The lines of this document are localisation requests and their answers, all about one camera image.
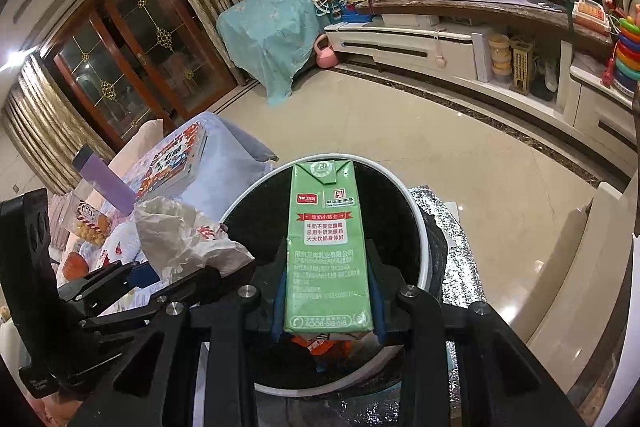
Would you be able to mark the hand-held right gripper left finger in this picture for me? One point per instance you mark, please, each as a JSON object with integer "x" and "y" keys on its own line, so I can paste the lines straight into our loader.
{"x": 280, "y": 302}

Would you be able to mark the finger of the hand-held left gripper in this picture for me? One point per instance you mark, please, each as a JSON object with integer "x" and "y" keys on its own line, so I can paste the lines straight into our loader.
{"x": 115, "y": 312}
{"x": 142, "y": 276}

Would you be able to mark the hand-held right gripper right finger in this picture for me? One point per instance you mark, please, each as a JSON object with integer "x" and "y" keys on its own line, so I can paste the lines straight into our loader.
{"x": 381, "y": 322}

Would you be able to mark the red orange wrapper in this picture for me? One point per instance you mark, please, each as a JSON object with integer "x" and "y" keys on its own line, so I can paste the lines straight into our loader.
{"x": 320, "y": 348}

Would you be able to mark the white paper bag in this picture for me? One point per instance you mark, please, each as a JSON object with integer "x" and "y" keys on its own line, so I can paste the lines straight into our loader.
{"x": 190, "y": 237}

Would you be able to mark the green milk carton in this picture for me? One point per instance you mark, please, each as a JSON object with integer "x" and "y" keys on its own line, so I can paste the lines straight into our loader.
{"x": 325, "y": 247}

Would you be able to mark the clear plastic snack jar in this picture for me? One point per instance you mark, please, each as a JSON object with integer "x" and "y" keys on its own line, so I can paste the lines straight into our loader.
{"x": 90, "y": 224}

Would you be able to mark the purple tumbler bottle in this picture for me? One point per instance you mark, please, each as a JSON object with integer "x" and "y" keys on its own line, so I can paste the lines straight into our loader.
{"x": 107, "y": 187}

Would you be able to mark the colourful flat box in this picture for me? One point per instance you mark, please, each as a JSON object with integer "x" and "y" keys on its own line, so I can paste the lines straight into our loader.
{"x": 170, "y": 167}

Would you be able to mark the cream sofa cushion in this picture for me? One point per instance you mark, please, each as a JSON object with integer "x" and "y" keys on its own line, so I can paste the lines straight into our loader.
{"x": 140, "y": 147}

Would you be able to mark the wooden glass door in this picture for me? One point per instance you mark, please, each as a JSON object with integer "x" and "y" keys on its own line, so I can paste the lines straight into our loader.
{"x": 125, "y": 47}

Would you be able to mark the pink kettlebell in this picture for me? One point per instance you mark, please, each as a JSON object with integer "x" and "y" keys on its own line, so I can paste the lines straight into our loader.
{"x": 325, "y": 54}

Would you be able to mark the teal cloth cover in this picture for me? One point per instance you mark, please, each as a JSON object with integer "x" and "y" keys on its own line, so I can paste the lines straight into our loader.
{"x": 270, "y": 37}

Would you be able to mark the white television cabinet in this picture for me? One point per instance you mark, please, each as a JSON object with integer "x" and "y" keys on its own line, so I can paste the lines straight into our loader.
{"x": 400, "y": 42}

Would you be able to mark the yellow food container stack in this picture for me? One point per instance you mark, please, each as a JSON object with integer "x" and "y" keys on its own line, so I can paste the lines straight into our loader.
{"x": 500, "y": 57}

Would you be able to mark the wooden lantern box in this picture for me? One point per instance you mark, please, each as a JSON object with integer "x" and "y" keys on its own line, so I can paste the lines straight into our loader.
{"x": 521, "y": 67}

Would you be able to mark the ferris wheel toy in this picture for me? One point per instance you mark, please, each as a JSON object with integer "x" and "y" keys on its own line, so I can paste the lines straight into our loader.
{"x": 330, "y": 2}

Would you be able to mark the toy cash register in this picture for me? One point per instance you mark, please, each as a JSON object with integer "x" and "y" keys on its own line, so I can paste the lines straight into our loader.
{"x": 590, "y": 14}

